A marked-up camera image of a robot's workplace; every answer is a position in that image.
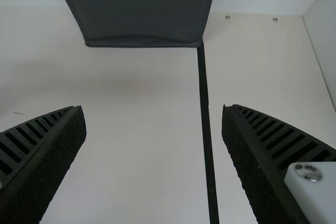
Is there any dark grey bag with straps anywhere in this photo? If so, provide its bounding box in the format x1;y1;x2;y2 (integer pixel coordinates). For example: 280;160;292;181
51;0;219;49

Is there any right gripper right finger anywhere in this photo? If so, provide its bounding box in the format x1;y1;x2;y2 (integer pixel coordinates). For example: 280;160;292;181
221;103;336;224

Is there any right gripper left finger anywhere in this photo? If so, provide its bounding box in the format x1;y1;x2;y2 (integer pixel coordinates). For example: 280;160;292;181
0;105;88;224

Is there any black strip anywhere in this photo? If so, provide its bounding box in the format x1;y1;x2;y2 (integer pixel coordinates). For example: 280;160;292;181
196;40;220;224

